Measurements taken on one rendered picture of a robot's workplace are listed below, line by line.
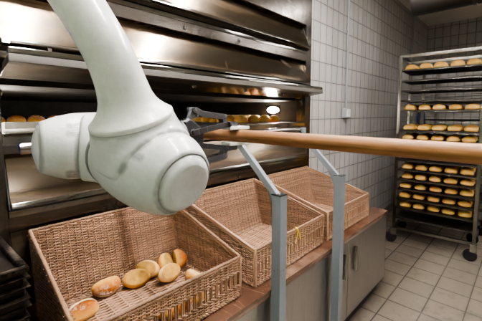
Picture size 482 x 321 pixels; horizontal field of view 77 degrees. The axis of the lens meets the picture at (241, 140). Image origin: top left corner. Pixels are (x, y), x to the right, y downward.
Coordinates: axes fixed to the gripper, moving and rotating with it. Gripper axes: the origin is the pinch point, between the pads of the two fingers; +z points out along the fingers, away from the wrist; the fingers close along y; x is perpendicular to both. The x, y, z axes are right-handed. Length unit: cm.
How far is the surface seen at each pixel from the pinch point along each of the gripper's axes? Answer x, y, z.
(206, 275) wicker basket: -21, 47, 8
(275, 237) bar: -12, 39, 33
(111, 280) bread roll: -53, 54, -9
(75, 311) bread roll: -47, 56, -23
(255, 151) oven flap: -69, 17, 89
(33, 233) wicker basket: -66, 35, -29
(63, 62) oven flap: -56, -21, -20
